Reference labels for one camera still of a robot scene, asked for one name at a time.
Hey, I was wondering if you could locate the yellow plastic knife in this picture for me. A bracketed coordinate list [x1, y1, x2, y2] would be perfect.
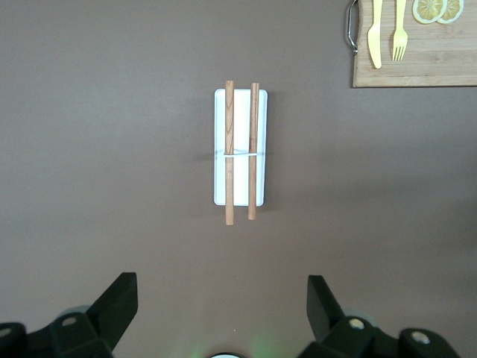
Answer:
[366, 0, 385, 70]

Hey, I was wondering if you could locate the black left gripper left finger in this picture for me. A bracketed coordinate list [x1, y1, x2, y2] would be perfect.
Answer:
[0, 271, 139, 358]

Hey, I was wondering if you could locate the light wooden rack rod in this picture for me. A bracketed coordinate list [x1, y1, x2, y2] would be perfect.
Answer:
[224, 79, 236, 226]

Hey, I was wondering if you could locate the brown table cover mat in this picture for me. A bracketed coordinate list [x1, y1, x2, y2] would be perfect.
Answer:
[0, 0, 477, 358]

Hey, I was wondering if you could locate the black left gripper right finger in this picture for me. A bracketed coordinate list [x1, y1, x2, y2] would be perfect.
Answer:
[297, 274, 461, 358]

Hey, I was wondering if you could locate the wooden cutting board with handle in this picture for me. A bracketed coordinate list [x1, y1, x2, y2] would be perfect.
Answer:
[344, 0, 477, 89]

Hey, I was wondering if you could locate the yellow plastic fork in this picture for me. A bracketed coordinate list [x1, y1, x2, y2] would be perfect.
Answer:
[391, 0, 409, 62]

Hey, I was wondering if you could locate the dark wooden rack rod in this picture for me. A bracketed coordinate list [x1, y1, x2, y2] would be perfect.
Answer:
[247, 82, 261, 222]

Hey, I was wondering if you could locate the white cloth rack base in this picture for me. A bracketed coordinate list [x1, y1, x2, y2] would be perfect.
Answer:
[212, 88, 269, 207]

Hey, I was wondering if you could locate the lemon slice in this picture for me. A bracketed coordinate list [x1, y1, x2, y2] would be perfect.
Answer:
[435, 0, 465, 25]
[411, 0, 449, 25]

